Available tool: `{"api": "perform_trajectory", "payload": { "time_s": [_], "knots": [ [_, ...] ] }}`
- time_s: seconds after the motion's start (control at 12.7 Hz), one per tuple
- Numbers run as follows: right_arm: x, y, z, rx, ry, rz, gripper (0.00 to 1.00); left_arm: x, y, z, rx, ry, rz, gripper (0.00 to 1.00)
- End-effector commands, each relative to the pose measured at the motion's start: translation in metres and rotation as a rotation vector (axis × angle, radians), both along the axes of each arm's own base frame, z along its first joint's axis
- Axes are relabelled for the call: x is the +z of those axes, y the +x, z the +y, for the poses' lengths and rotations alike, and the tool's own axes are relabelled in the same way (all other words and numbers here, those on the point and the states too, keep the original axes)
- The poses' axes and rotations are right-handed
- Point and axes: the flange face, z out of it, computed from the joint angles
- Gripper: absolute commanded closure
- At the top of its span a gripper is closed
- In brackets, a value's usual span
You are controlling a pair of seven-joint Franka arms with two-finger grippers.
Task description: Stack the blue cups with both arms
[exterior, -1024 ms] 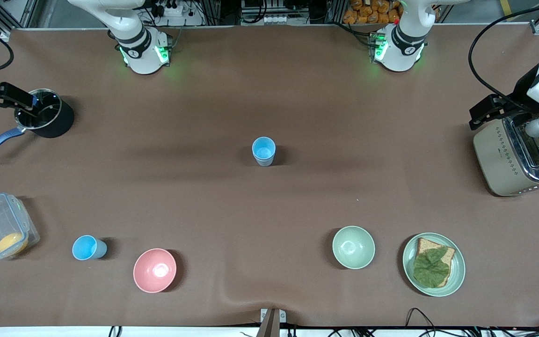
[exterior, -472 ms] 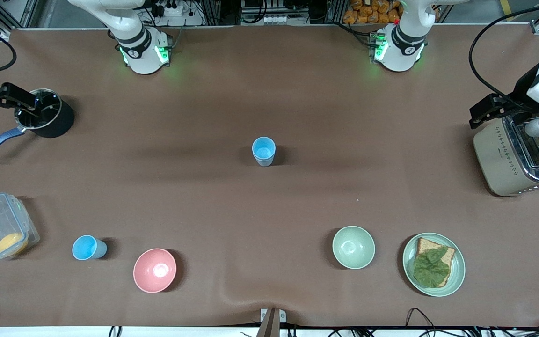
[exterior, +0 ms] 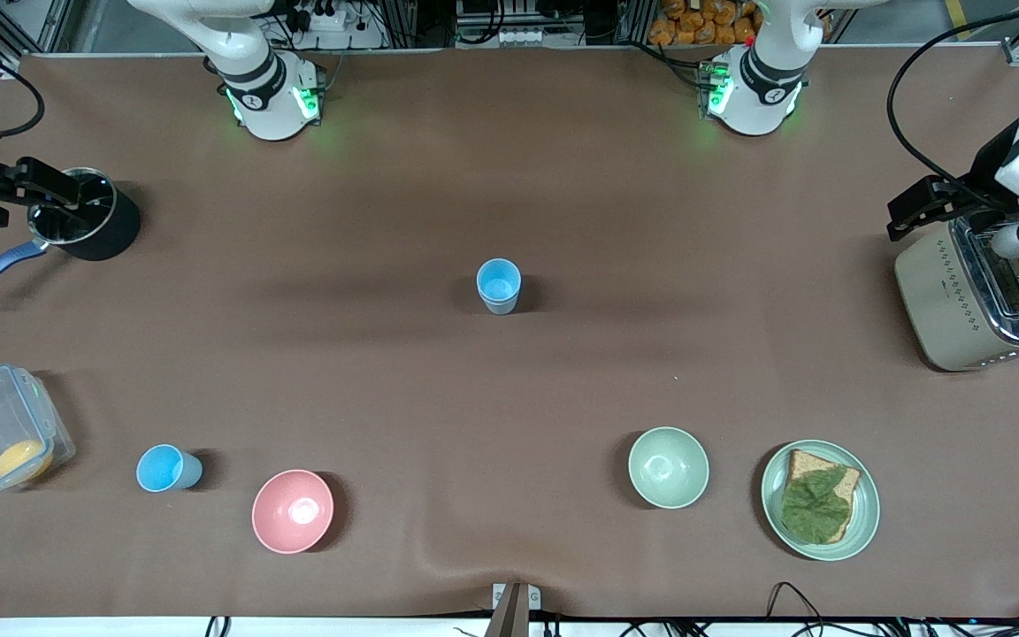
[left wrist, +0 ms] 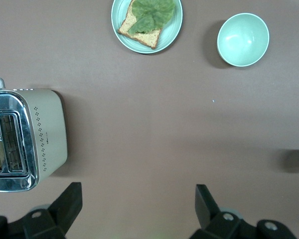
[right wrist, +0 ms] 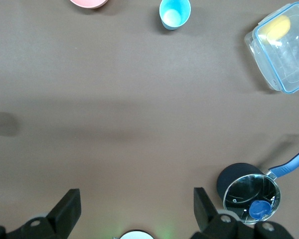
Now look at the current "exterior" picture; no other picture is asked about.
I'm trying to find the beige chrome toaster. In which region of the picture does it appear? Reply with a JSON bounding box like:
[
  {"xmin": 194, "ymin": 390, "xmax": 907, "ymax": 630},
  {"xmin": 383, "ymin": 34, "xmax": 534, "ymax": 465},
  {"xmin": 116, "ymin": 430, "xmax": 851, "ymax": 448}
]
[{"xmin": 894, "ymin": 205, "xmax": 1019, "ymax": 372}]

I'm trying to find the brown bread slice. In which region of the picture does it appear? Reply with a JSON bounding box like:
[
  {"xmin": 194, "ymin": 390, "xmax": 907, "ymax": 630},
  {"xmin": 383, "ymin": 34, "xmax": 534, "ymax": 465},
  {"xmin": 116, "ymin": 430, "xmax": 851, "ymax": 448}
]
[{"xmin": 784, "ymin": 449, "xmax": 862, "ymax": 544}]

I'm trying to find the orange yellow food piece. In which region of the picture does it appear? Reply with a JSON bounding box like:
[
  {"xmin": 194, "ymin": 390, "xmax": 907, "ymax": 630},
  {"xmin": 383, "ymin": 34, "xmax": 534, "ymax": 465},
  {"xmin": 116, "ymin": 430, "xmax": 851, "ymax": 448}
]
[{"xmin": 0, "ymin": 440, "xmax": 56, "ymax": 484}]

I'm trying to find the bag of orange snacks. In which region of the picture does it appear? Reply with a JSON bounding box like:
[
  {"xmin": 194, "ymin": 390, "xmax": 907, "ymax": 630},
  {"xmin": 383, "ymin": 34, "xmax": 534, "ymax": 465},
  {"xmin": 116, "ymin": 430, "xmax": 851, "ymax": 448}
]
[{"xmin": 648, "ymin": 0, "xmax": 762, "ymax": 47}]

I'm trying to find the green lettuce leaf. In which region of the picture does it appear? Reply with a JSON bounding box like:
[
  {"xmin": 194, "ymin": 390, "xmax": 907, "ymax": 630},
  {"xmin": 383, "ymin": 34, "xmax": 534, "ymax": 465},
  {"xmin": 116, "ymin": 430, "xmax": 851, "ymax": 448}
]
[{"xmin": 780, "ymin": 467, "xmax": 853, "ymax": 544}]

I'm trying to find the pale green plate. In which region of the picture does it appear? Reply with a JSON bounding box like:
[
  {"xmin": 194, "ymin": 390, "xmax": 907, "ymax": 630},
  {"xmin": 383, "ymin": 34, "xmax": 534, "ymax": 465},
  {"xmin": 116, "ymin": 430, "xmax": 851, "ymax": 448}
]
[{"xmin": 760, "ymin": 440, "xmax": 881, "ymax": 562}]

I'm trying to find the white power strip with plugs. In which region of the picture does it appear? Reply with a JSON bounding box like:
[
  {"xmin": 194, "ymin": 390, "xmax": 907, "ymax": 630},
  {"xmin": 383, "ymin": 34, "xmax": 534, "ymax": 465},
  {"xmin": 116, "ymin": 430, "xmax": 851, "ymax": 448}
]
[{"xmin": 295, "ymin": 3, "xmax": 349, "ymax": 33}]

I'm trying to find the pale green bowl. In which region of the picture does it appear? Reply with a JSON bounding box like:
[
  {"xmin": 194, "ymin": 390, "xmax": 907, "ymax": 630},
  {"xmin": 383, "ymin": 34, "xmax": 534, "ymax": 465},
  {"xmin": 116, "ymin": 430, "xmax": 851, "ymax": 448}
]
[{"xmin": 627, "ymin": 426, "xmax": 711, "ymax": 510}]

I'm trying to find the pink bowl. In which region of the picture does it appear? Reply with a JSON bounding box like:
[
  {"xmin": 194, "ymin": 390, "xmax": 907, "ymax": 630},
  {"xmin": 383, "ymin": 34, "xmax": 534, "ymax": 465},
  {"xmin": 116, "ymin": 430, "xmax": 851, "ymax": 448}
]
[{"xmin": 251, "ymin": 469, "xmax": 335, "ymax": 556}]

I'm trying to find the brown table cloth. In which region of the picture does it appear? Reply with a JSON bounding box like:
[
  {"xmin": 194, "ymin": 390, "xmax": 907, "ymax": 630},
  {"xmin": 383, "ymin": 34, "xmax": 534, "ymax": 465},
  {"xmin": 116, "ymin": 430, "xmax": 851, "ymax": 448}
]
[{"xmin": 0, "ymin": 49, "xmax": 1019, "ymax": 620}]

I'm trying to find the black pot with blue handle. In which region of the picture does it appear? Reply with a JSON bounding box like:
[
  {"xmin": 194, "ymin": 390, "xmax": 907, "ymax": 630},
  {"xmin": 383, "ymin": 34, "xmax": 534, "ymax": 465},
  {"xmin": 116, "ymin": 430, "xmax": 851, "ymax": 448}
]
[{"xmin": 0, "ymin": 166, "xmax": 142, "ymax": 305}]

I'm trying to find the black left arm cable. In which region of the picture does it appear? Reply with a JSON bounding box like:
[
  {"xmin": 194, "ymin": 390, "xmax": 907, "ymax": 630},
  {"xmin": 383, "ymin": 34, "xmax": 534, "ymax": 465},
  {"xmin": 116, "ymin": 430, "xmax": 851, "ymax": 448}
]
[{"xmin": 886, "ymin": 0, "xmax": 1019, "ymax": 213}]

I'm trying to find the black looped floor cable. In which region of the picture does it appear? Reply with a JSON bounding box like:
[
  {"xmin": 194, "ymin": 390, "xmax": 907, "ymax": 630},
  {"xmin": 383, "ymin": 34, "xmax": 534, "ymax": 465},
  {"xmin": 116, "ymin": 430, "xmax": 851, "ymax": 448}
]
[{"xmin": 766, "ymin": 581, "xmax": 829, "ymax": 622}]

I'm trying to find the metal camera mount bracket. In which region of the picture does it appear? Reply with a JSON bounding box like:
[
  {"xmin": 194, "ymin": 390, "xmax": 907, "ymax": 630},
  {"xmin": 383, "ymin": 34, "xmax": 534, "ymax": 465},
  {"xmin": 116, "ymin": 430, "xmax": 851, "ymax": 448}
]
[{"xmin": 485, "ymin": 582, "xmax": 542, "ymax": 637}]

